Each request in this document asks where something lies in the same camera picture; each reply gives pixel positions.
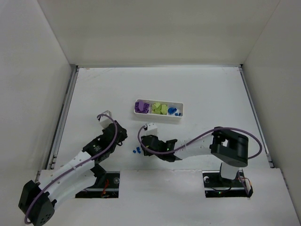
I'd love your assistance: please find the purple lego plate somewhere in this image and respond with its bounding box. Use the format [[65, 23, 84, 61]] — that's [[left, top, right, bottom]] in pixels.
[[142, 103, 150, 114]]

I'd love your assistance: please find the green curved lego with studs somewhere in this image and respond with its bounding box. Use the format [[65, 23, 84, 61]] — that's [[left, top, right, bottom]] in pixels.
[[161, 104, 168, 115]]

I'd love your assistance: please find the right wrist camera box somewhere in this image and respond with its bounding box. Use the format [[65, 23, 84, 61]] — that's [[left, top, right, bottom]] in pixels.
[[144, 122, 158, 136]]

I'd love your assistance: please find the blue arch lego piece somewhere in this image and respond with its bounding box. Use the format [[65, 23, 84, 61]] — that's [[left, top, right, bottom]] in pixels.
[[167, 107, 177, 115]]

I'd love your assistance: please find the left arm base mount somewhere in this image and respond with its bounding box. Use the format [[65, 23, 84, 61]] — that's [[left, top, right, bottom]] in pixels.
[[75, 166, 120, 199]]

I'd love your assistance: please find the purple oval lego piece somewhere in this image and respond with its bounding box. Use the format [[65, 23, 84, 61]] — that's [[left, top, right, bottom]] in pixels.
[[138, 100, 144, 112]]

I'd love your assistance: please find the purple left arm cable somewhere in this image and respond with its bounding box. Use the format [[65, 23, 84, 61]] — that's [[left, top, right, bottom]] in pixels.
[[24, 113, 118, 224]]

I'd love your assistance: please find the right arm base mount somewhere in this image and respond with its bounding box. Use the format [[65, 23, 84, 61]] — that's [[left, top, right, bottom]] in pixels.
[[202, 170, 253, 198]]

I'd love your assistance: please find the pile of small blue legos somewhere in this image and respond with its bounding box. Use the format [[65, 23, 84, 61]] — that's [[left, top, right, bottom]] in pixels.
[[133, 147, 141, 153]]

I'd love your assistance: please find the green square lego brick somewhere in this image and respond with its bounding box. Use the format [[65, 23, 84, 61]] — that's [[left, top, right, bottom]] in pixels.
[[152, 108, 158, 114]]

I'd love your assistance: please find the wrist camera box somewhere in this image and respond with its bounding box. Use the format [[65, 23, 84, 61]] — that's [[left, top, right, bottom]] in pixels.
[[97, 110, 114, 129], [144, 122, 158, 136]]

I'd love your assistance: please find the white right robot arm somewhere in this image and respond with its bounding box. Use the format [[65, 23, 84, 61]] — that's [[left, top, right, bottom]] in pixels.
[[137, 127, 249, 180]]

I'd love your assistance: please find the white divided sorting tray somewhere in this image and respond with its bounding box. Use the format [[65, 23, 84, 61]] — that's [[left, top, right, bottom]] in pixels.
[[134, 99, 185, 122]]

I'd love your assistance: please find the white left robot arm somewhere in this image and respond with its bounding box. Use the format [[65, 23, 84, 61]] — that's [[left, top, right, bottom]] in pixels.
[[18, 121, 127, 226]]

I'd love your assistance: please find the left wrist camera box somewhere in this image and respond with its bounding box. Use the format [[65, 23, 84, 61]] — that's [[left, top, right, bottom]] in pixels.
[[97, 110, 114, 129]]

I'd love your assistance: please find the green curved lego piece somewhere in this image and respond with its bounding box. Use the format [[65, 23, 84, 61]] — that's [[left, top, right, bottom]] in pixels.
[[157, 108, 166, 115]]

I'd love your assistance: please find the purple lego brick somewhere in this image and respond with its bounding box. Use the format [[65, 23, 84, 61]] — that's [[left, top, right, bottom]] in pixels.
[[135, 101, 140, 113]]

